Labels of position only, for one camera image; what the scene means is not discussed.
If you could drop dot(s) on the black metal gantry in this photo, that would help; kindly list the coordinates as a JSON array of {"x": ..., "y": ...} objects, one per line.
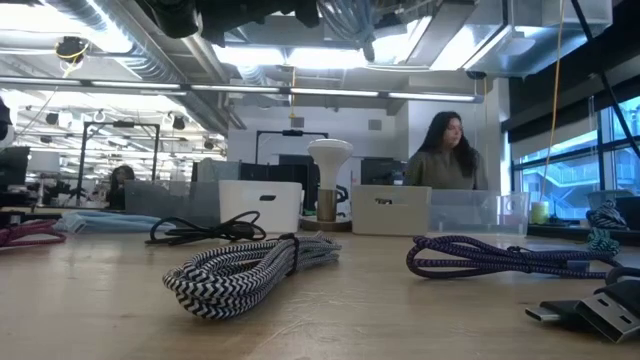
[
  {"x": 292, "y": 132},
  {"x": 122, "y": 124}
]

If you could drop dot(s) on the white plastic bin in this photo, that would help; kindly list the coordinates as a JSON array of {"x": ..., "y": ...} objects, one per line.
[{"x": 260, "y": 205}]

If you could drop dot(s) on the light grey plastic bin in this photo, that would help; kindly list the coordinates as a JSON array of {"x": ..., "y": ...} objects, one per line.
[{"x": 390, "y": 212}]

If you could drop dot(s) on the linear ceiling light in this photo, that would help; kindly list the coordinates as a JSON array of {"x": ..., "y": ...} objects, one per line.
[{"x": 330, "y": 92}]

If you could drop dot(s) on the person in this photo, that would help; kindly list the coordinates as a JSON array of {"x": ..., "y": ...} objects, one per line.
[
  {"x": 120, "y": 187},
  {"x": 442, "y": 160}
]

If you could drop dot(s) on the translucent dark grey bin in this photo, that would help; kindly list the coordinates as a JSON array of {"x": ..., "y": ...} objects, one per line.
[{"x": 170, "y": 200}]

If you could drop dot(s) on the clear plastic bin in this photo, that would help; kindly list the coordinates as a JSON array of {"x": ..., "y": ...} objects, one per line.
[{"x": 480, "y": 215}]

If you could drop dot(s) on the yellow cup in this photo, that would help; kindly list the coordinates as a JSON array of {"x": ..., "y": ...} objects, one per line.
[{"x": 540, "y": 212}]

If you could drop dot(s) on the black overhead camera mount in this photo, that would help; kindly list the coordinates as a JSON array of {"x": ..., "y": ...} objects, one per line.
[{"x": 225, "y": 15}]

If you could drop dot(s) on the silver ventilation duct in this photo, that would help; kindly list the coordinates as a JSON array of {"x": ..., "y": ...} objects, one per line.
[{"x": 150, "y": 65}]

